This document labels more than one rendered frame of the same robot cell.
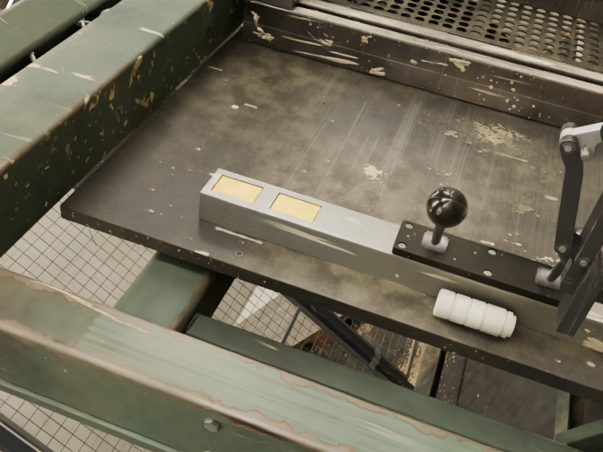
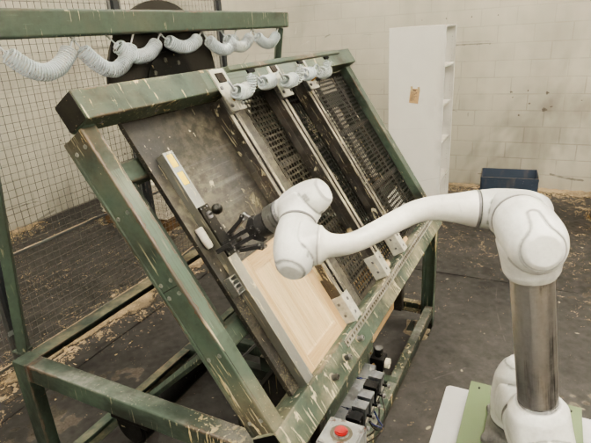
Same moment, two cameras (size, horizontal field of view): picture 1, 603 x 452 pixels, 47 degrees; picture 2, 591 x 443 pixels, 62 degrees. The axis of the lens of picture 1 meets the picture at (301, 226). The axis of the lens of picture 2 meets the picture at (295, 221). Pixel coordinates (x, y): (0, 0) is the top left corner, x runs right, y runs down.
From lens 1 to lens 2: 1.01 m
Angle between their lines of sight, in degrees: 16
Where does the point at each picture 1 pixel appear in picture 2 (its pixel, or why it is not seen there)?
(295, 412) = (148, 224)
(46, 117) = (139, 103)
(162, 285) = (132, 169)
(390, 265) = (194, 211)
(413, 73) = (248, 163)
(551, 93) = not seen: hidden behind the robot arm
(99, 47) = (166, 87)
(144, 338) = (126, 182)
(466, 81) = (260, 178)
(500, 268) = (219, 232)
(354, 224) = (194, 194)
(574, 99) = not seen: hidden behind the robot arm
